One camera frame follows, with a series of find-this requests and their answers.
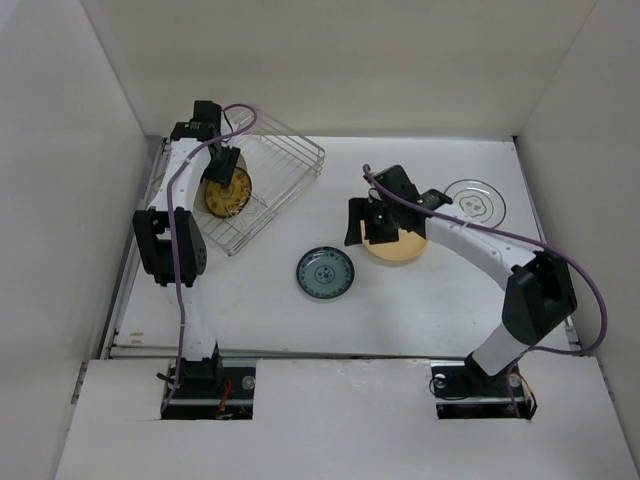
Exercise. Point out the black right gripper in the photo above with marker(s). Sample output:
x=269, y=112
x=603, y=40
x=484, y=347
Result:
x=358, y=209

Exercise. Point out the yellow bear plate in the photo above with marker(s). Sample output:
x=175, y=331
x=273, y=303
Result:
x=409, y=246

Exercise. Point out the clear wire dish rack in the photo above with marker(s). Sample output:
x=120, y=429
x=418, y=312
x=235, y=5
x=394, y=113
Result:
x=281, y=164

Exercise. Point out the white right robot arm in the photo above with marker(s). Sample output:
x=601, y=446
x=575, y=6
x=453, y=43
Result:
x=537, y=286

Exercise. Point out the yellow patterned plate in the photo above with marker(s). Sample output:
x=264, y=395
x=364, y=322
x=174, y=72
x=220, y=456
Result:
x=226, y=202

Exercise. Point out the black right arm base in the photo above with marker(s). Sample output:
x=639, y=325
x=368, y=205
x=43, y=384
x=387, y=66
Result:
x=461, y=392

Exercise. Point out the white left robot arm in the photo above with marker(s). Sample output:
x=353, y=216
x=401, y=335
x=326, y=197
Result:
x=172, y=248

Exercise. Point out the blue patterned plate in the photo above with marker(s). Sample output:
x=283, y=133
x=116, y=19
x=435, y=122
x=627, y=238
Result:
x=325, y=273

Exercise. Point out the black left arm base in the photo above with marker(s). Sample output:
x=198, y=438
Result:
x=223, y=392

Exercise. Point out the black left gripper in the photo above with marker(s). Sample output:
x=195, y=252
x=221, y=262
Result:
x=222, y=173

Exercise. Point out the white plate black rim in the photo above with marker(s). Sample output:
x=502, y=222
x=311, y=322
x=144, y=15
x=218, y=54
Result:
x=479, y=200

